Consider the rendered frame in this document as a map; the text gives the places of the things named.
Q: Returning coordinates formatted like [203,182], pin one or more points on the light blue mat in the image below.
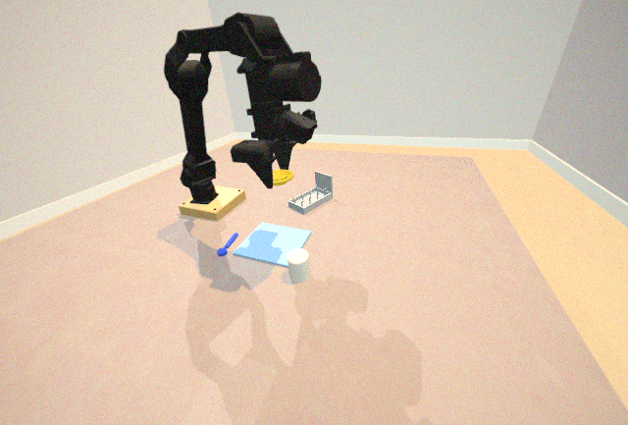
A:
[272,243]

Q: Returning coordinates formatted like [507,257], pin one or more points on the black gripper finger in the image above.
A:
[283,151]
[264,172]

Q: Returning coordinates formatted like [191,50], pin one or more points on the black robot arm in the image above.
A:
[273,73]

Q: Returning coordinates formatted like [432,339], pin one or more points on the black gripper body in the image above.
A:
[262,150]

